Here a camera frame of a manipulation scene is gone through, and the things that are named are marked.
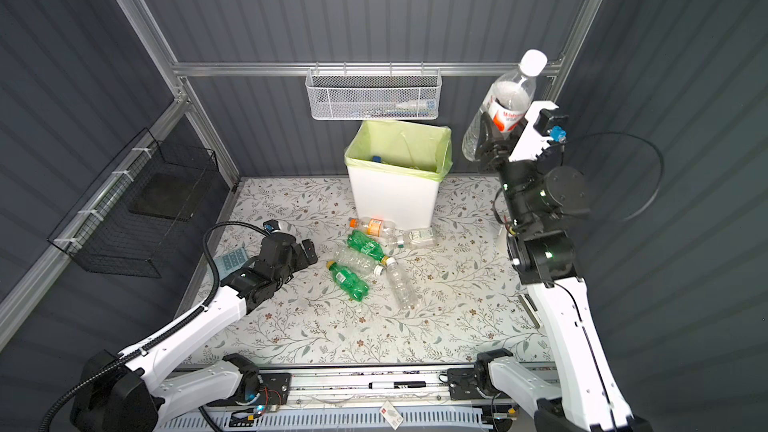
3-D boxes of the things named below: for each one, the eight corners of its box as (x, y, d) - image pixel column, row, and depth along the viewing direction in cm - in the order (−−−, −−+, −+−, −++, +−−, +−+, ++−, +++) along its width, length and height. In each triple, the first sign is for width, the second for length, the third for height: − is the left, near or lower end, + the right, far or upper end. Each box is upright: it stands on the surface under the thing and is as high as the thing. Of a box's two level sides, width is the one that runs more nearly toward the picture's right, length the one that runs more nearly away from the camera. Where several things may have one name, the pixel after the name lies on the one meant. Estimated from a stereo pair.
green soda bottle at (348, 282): (324, 275, 96) (321, 266, 91) (335, 264, 98) (333, 255, 94) (358, 304, 89) (356, 297, 85) (369, 292, 92) (368, 285, 87)
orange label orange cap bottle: (348, 232, 104) (346, 225, 101) (352, 220, 108) (351, 213, 104) (394, 240, 102) (394, 234, 99) (397, 228, 105) (398, 221, 102)
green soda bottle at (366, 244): (346, 242, 102) (345, 237, 100) (356, 231, 105) (355, 227, 103) (384, 266, 96) (384, 261, 94) (394, 254, 99) (394, 250, 97)
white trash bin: (355, 231, 106) (345, 173, 84) (358, 219, 109) (350, 161, 87) (428, 241, 103) (438, 184, 81) (430, 229, 106) (440, 171, 84)
